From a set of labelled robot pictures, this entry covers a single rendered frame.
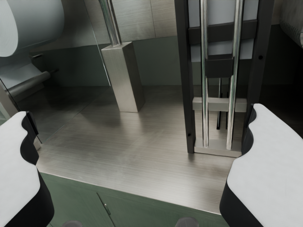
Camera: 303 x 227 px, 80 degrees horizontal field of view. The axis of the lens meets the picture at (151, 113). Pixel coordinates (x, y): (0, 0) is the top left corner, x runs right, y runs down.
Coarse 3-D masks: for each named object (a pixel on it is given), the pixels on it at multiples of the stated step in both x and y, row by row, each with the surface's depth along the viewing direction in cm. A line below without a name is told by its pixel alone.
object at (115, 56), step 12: (108, 0) 59; (108, 12) 61; (108, 24) 63; (108, 48) 66; (120, 48) 63; (132, 48) 70; (108, 60) 68; (120, 60) 66; (132, 60) 70; (108, 72) 71; (120, 72) 69; (132, 72) 71; (120, 84) 72; (132, 84) 71; (120, 96) 75; (132, 96) 73; (120, 108) 79; (132, 108) 77
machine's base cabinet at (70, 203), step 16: (64, 192) 67; (80, 192) 62; (64, 208) 77; (80, 208) 70; (96, 208) 65; (112, 208) 60; (128, 208) 56; (144, 208) 53; (48, 224) 101; (96, 224) 74; (112, 224) 68; (128, 224) 63; (144, 224) 59; (160, 224) 55; (208, 224) 46
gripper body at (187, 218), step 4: (72, 220) 5; (76, 220) 5; (180, 220) 5; (184, 220) 5; (188, 220) 5; (192, 220) 5; (196, 220) 5; (64, 224) 5; (68, 224) 5; (72, 224) 5; (76, 224) 5; (80, 224) 5; (176, 224) 5; (180, 224) 5; (184, 224) 5; (188, 224) 5; (192, 224) 5; (196, 224) 5
